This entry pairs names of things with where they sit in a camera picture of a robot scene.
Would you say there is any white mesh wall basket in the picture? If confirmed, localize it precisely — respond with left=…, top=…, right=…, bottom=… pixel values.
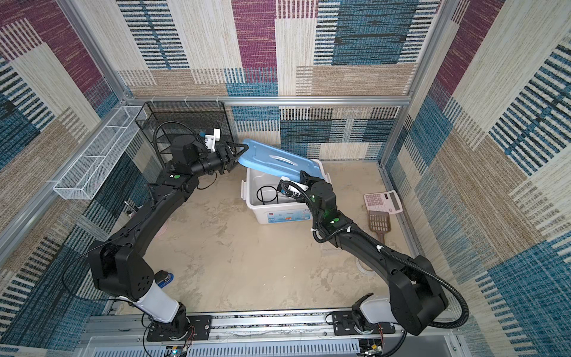
left=54, top=106, right=141, bottom=200

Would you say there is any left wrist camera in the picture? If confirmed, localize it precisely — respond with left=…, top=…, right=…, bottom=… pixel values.
left=205, top=128, right=222, bottom=153

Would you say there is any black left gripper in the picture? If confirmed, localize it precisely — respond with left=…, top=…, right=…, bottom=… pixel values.
left=189, top=143, right=248, bottom=181

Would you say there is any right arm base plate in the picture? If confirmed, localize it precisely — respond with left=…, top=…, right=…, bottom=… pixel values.
left=325, top=310, right=396, bottom=336

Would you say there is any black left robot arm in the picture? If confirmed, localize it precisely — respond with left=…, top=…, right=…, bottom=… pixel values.
left=83, top=123, right=248, bottom=341

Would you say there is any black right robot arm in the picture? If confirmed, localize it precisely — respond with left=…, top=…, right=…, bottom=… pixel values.
left=279, top=171, right=470, bottom=336

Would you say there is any brown slotted scoop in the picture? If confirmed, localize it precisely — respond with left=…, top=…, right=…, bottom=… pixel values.
left=369, top=211, right=391, bottom=244

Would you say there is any blue plastic box lid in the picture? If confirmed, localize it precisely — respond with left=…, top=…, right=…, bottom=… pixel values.
left=239, top=138, right=324, bottom=183

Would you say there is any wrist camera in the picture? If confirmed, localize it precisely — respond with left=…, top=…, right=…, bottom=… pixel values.
left=277, top=176, right=309, bottom=197
left=205, top=128, right=222, bottom=153

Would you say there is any aluminium front rail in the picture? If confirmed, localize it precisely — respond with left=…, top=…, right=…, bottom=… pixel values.
left=74, top=308, right=471, bottom=356

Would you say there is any black ring with handle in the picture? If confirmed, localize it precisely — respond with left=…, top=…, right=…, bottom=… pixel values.
left=256, top=185, right=280, bottom=206

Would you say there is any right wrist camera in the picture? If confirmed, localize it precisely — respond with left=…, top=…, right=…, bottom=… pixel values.
left=277, top=176, right=309, bottom=197

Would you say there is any black wire shelf rack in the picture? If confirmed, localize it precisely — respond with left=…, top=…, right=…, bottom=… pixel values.
left=135, top=101, right=234, bottom=166

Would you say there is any white plastic storage box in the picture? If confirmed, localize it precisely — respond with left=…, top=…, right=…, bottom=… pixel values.
left=241, top=168, right=312, bottom=225

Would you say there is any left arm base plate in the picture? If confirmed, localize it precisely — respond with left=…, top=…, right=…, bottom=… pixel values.
left=145, top=315, right=213, bottom=343

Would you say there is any pink calculator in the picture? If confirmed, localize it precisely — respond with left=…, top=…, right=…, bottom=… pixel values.
left=364, top=190, right=403, bottom=214

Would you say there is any blue black device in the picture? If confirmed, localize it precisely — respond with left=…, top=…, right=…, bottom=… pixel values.
left=154, top=270, right=174, bottom=289

